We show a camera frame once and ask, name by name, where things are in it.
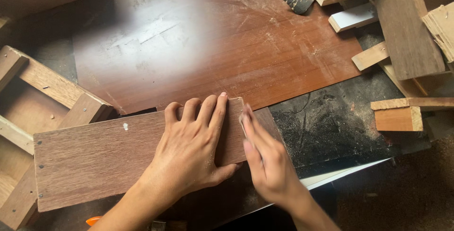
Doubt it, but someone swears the person's left hand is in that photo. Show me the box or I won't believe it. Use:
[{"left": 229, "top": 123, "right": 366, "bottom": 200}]
[{"left": 140, "top": 92, "right": 243, "bottom": 207}]

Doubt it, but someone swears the person's right hand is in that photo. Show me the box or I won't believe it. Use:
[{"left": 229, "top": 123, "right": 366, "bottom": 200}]
[{"left": 239, "top": 104, "right": 313, "bottom": 211}]

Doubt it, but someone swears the small grey sandpaper piece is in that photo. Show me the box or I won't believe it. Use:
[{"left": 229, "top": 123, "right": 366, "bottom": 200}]
[{"left": 239, "top": 112, "right": 249, "bottom": 139}]

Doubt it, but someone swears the brown wooden box panel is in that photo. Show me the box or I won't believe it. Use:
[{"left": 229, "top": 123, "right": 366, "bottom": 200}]
[{"left": 33, "top": 97, "right": 284, "bottom": 213}]

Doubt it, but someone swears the black dusty mat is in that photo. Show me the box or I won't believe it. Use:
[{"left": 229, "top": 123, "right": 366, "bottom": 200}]
[{"left": 269, "top": 67, "right": 432, "bottom": 179}]

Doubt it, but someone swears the white edged panel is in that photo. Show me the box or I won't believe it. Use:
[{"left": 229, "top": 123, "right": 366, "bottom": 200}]
[{"left": 213, "top": 158, "right": 391, "bottom": 226}]

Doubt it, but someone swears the reddish brown laminate sheet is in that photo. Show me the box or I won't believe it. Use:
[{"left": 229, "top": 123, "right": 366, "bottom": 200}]
[{"left": 73, "top": 0, "right": 364, "bottom": 115}]

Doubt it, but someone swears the orange-brown wood block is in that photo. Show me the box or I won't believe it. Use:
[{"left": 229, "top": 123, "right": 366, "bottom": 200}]
[{"left": 375, "top": 106, "right": 423, "bottom": 132}]

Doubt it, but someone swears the light wood block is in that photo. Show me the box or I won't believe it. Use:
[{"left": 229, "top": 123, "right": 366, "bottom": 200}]
[{"left": 352, "top": 41, "right": 390, "bottom": 71}]

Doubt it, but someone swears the long light wood strip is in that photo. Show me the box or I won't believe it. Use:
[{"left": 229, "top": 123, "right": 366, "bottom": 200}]
[{"left": 371, "top": 97, "right": 454, "bottom": 111}]

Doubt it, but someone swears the pale wood slat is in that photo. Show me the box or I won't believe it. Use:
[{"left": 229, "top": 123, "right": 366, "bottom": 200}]
[{"left": 378, "top": 62, "right": 428, "bottom": 98}]

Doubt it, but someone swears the white board offcut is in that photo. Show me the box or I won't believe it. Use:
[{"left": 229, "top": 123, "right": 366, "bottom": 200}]
[{"left": 328, "top": 2, "right": 379, "bottom": 33}]

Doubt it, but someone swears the large dark brown plank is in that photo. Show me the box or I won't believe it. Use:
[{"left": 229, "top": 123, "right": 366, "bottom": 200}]
[{"left": 374, "top": 0, "right": 446, "bottom": 81}]

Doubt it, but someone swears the pale plywood piece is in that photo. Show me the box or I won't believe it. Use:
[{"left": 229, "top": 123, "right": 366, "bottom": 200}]
[{"left": 421, "top": 4, "right": 454, "bottom": 63}]

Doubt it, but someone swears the light wooden frame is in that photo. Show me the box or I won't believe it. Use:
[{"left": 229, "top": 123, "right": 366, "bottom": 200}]
[{"left": 0, "top": 45, "right": 114, "bottom": 230}]

